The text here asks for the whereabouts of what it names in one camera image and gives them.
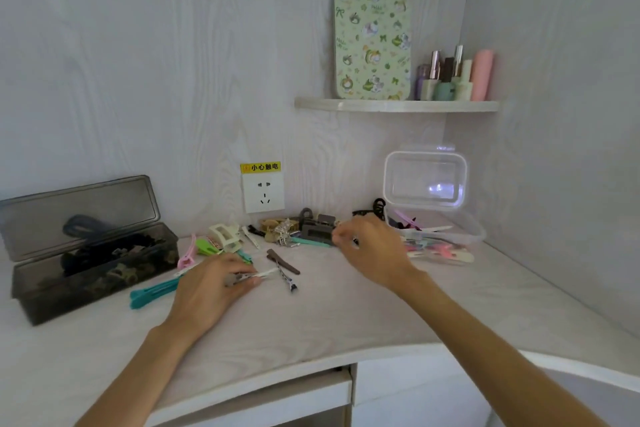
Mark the person's right hand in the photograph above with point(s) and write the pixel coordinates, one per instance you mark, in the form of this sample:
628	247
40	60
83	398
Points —
377	251

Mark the person's left hand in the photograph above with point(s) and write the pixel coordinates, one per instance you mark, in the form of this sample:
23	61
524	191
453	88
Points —
205	291

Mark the person's left thumb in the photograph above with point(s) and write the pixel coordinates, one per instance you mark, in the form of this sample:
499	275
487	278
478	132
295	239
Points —
245	284

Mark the person's right fingers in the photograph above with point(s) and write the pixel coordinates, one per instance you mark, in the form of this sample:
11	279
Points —
345	234

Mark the white slim hair clip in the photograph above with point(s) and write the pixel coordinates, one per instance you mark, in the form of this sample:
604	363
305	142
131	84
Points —
265	273

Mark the person's right forearm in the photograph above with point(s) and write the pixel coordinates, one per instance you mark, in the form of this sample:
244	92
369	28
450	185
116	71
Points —
490	356

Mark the person's left forearm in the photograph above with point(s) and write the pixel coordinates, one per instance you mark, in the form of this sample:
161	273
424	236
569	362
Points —
135	376

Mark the short teal hair clip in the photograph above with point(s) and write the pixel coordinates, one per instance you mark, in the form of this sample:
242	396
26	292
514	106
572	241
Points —
244	256

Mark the grey claw clip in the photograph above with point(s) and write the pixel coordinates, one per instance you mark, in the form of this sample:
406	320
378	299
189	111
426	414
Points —
316	229

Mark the slim teal hair clip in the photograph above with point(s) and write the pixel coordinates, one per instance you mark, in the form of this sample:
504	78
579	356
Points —
310	242

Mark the brown hair clip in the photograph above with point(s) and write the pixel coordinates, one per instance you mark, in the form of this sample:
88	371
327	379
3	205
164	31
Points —
281	261

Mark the black and white hair clip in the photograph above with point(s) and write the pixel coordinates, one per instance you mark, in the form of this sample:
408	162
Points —
288	279

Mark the silver hair clip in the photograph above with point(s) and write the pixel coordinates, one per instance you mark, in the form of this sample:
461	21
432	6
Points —
252	236

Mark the cream claw clip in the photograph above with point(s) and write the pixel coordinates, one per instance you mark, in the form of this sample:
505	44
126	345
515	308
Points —
225	237

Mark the green hair clip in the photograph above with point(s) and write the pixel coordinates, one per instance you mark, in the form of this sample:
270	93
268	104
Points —
209	246

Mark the beige hair clip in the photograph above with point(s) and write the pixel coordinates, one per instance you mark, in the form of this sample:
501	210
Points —
274	227

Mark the pink hair clip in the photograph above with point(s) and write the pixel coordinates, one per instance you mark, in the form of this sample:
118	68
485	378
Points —
186	256

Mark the long teal hair clip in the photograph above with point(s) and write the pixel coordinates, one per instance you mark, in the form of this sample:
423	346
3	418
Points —
152	292

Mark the pile of pastel hair clips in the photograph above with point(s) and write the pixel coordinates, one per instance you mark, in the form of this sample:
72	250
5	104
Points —
440	244

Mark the clear plastic lidded container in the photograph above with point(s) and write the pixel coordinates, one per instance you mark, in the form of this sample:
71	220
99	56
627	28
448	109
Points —
430	181

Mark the yellow warning sticker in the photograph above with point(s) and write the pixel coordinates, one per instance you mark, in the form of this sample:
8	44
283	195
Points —
260	167

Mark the white wooden corner shelf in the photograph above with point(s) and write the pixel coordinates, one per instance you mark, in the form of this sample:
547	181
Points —
395	105

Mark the pile of dark hair clips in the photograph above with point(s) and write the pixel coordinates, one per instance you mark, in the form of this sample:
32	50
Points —
105	261

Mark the pale green cosmetic bottle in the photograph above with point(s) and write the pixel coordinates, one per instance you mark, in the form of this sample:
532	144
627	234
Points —
427	90

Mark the white desk drawer unit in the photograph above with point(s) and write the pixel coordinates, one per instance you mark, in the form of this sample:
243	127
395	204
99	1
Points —
400	391

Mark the teal cosmetic jar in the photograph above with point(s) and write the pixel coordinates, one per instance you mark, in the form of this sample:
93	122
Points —
443	91

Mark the dark translucent storage box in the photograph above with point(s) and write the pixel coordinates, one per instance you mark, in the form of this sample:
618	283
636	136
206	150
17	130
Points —
75	251

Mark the purple cosmetic bottle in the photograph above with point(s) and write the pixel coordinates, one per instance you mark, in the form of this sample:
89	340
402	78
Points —
423	72

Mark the white bottle with green base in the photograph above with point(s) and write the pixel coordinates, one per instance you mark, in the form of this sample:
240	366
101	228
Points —
463	84

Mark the rose gold lipstick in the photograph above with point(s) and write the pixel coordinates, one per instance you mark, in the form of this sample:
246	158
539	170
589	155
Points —
435	64

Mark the brown cosmetic bottle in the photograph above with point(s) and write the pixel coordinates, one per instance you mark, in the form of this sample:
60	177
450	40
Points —
447	69

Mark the green patterned mirror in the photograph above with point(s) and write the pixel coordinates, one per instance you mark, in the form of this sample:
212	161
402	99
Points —
372	41

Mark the white wall socket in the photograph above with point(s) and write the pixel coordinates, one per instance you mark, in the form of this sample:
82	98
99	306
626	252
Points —
263	193

